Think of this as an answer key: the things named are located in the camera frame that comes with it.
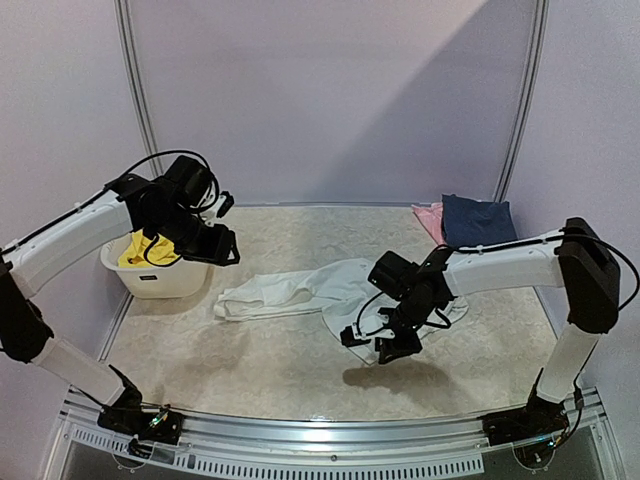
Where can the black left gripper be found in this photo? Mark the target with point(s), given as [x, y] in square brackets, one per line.
[218, 248]

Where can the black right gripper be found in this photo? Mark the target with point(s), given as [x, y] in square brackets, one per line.
[398, 343]

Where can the white t-shirt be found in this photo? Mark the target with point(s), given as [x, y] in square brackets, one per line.
[339, 292]

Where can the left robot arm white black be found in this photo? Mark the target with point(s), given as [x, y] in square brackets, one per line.
[184, 205]

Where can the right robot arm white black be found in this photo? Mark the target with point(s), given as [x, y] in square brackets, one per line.
[573, 258]

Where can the white plastic laundry basket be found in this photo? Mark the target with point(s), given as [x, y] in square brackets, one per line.
[180, 280]

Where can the yellow garment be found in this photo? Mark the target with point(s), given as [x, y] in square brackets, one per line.
[142, 252]

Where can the folded pink garment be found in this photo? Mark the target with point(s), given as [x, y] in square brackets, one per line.
[430, 218]

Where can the folded navy blue garment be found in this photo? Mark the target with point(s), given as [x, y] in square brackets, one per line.
[468, 222]

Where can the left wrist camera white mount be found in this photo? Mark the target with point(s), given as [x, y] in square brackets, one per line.
[217, 207]

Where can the front aluminium rail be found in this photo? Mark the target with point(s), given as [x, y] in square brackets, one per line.
[227, 447]

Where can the left aluminium frame post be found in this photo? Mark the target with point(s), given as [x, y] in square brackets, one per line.
[124, 22]

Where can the aluminium frame post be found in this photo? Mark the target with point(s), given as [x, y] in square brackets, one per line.
[124, 22]
[528, 83]

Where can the right aluminium frame post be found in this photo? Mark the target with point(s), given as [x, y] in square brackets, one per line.
[528, 83]

